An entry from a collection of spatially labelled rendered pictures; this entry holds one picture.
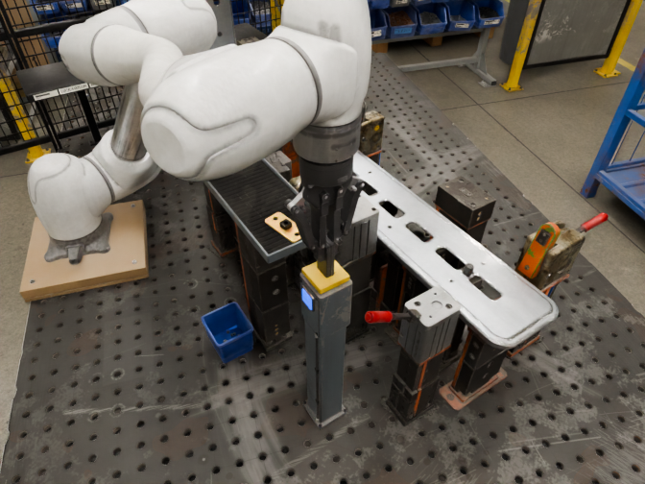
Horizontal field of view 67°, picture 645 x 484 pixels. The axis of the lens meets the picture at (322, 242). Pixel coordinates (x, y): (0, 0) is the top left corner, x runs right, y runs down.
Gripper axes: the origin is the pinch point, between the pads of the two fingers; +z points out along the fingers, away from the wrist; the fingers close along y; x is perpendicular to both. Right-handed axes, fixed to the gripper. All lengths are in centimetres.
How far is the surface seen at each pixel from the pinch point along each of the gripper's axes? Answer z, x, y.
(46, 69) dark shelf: 16, 145, -22
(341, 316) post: 12.5, -3.5, 1.0
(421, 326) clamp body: 14.0, -12.1, 12.6
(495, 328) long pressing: 19.2, -17.6, 27.1
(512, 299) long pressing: 19.2, -14.2, 35.5
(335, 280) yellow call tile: 3.5, -2.7, 0.2
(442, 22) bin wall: 66, 211, 238
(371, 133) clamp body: 19, 52, 51
